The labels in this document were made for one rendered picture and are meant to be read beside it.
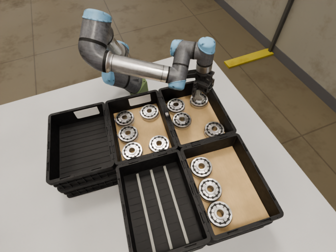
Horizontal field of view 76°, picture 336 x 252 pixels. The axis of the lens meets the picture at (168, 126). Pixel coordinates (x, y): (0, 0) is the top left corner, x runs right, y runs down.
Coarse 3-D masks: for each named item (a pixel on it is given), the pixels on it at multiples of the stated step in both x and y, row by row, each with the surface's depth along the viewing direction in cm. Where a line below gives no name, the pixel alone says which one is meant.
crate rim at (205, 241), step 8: (168, 152) 100; (176, 152) 100; (136, 160) 98; (144, 160) 98; (184, 168) 95; (120, 184) 92; (120, 192) 90; (192, 192) 90; (120, 200) 88; (200, 208) 85; (200, 216) 83; (128, 232) 81; (208, 232) 80; (128, 240) 80; (200, 240) 79; (208, 240) 79; (128, 248) 78; (176, 248) 78; (184, 248) 78
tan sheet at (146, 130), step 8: (152, 104) 129; (136, 112) 126; (136, 120) 123; (160, 120) 122; (120, 128) 120; (136, 128) 120; (144, 128) 120; (152, 128) 120; (160, 128) 119; (144, 136) 117; (152, 136) 117; (120, 144) 114; (144, 144) 114; (160, 144) 114; (144, 152) 111
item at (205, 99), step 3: (201, 93) 129; (204, 96) 128; (192, 99) 127; (204, 99) 126; (207, 99) 126; (192, 102) 125; (195, 102) 125; (198, 102) 125; (201, 102) 125; (204, 102) 125; (198, 105) 124; (201, 105) 124
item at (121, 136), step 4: (124, 128) 117; (128, 128) 116; (132, 128) 116; (120, 132) 115; (132, 132) 115; (136, 132) 115; (120, 136) 114; (124, 136) 113; (132, 136) 113; (124, 140) 112; (128, 140) 112
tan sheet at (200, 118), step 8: (184, 96) 132; (208, 104) 128; (192, 112) 125; (200, 112) 125; (208, 112) 125; (192, 120) 122; (200, 120) 122; (208, 120) 121; (216, 120) 121; (192, 128) 119; (200, 128) 118; (184, 136) 116; (192, 136) 116; (200, 136) 116
